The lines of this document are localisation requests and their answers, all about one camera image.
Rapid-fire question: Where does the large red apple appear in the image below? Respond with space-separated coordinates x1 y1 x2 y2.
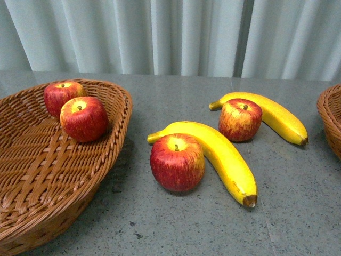
150 133 205 192

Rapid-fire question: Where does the yellow banana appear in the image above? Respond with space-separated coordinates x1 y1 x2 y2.
147 121 258 208
209 92 308 146

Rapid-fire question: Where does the orange-red apple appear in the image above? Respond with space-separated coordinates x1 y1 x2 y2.
218 98 263 142

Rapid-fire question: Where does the front red apple in basket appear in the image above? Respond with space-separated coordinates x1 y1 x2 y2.
60 96 109 142

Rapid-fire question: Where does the red apple in basket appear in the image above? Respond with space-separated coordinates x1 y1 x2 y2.
44 81 87 119
60 96 109 142

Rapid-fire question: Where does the back red apple in basket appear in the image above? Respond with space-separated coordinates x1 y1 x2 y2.
44 81 87 119

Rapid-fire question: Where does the large left wicker basket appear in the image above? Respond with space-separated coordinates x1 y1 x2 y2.
1 78 133 255

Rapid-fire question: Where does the white pleated curtain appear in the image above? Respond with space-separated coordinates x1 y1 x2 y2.
1 1 340 81

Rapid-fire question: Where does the right wicker basket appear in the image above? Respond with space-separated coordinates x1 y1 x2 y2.
316 84 340 159

